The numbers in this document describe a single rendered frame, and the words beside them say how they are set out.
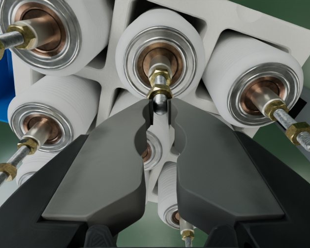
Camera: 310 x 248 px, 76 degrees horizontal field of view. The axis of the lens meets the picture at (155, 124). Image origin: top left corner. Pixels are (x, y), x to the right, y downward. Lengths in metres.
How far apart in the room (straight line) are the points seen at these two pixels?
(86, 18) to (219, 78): 0.15
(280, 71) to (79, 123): 0.23
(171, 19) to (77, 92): 0.16
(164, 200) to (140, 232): 0.60
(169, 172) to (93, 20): 0.28
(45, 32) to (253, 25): 0.23
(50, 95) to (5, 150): 0.51
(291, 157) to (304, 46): 0.45
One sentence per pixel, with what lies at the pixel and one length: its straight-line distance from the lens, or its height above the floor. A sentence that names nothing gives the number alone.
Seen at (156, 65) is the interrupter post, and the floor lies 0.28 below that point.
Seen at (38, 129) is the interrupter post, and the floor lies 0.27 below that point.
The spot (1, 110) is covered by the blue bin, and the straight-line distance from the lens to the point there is 0.53.
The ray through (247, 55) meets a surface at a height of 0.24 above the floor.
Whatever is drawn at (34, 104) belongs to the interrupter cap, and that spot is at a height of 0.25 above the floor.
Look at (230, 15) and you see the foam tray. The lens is 0.29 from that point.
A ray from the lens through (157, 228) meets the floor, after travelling 0.92.
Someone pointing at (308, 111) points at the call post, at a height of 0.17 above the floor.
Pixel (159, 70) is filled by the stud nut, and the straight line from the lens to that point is 0.17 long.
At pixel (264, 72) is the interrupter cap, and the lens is 0.24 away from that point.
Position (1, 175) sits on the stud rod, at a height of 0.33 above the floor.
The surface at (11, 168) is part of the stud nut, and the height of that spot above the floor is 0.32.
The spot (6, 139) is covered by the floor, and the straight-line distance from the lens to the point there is 0.73.
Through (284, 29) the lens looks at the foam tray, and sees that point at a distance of 0.32.
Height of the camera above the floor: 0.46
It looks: 57 degrees down
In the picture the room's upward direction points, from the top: 178 degrees counter-clockwise
